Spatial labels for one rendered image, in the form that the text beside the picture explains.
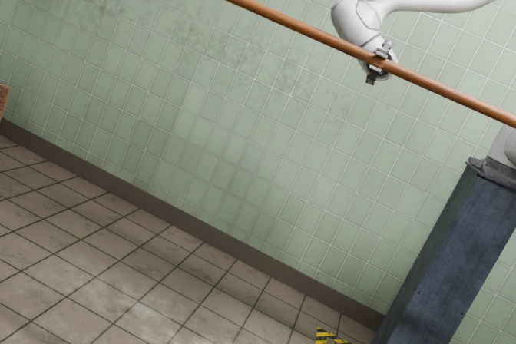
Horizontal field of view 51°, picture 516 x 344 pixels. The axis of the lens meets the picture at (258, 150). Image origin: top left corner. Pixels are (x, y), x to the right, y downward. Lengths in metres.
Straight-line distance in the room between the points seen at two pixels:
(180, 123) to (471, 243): 1.55
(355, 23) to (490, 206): 0.83
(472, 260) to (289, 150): 1.05
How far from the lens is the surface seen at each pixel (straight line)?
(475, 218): 2.08
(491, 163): 2.11
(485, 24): 2.68
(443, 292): 2.16
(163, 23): 2.88
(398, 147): 2.66
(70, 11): 3.14
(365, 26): 1.72
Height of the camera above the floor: 1.16
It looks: 12 degrees down
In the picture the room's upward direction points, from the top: 24 degrees clockwise
